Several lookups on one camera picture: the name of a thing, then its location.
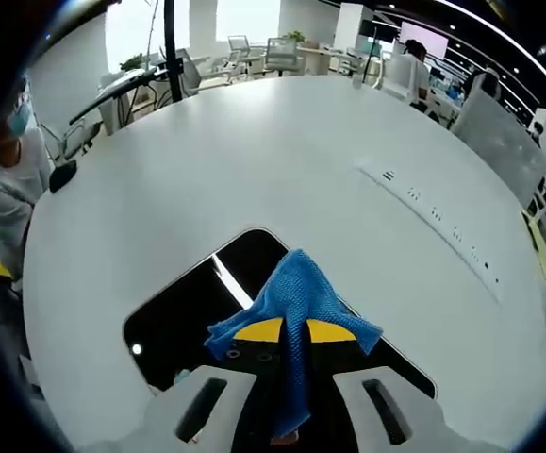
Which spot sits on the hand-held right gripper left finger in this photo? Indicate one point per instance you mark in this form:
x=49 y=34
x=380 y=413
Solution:
x=216 y=415

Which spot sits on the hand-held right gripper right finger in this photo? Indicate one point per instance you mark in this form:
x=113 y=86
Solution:
x=362 y=415

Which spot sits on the blue cleaning cloth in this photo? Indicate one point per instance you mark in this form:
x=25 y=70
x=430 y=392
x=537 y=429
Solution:
x=298 y=288

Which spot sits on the person's right hand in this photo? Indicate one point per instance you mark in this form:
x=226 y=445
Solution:
x=286 y=439

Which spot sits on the person in white shirt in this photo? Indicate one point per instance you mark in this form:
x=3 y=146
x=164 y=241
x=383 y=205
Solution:
x=13 y=198

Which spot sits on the small black object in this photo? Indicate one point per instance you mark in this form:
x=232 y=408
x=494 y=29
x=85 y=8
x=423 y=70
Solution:
x=62 y=176

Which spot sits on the person's head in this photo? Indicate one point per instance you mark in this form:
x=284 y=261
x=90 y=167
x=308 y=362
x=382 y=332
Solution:
x=18 y=118

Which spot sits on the recessed table socket strip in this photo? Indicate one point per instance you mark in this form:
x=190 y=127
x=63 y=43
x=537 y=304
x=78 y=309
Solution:
x=433 y=226

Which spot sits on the white tilted desk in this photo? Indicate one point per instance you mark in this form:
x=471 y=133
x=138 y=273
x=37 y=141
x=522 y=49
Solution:
x=112 y=94

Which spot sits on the green potted plant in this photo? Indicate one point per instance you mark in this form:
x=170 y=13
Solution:
x=296 y=36
x=131 y=62

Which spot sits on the yellow paper sheets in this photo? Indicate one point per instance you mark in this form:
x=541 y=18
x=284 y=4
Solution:
x=541 y=245

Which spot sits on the black stand pole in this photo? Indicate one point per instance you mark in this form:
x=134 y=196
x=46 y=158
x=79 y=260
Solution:
x=172 y=52

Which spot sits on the grey mesh office chair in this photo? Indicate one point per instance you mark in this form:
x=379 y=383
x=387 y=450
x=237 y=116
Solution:
x=499 y=141

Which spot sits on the small white cup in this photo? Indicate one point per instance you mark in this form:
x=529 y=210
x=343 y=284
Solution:
x=357 y=81

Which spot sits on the light wooden table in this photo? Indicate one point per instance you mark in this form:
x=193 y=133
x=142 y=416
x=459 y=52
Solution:
x=329 y=59

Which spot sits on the curved ceiling light strip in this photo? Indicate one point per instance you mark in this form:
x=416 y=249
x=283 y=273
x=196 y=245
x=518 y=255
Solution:
x=527 y=42

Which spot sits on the large wall display screen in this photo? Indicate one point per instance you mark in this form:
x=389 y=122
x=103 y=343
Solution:
x=423 y=38

